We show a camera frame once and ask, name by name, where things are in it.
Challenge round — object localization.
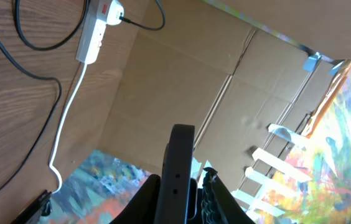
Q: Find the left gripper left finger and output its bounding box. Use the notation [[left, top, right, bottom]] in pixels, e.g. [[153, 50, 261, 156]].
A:
[[110, 174, 161, 224]]

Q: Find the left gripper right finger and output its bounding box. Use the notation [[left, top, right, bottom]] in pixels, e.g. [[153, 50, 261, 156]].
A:
[[201, 167, 255, 224]]

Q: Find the Samsung Galaxy smartphone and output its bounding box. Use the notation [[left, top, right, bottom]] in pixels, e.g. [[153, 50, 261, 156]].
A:
[[154, 124, 197, 224]]

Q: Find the black USB charging cable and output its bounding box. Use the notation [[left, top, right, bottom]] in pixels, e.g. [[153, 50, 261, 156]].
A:
[[0, 0, 166, 211]]

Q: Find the white charger plug adapter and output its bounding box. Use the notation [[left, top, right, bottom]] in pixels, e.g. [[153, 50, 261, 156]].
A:
[[106, 0, 124, 26]]

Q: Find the colourful painted sheet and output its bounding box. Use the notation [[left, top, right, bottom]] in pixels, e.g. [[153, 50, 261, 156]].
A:
[[40, 66, 351, 223]]

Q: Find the white power strip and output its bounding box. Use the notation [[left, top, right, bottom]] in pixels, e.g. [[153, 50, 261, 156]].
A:
[[76, 0, 111, 64]]

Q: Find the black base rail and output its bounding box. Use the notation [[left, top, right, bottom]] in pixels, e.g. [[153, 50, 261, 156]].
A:
[[11, 190, 52, 224]]

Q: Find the cardboard wall panel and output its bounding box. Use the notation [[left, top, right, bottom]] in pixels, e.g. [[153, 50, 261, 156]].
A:
[[96, 0, 351, 200]]

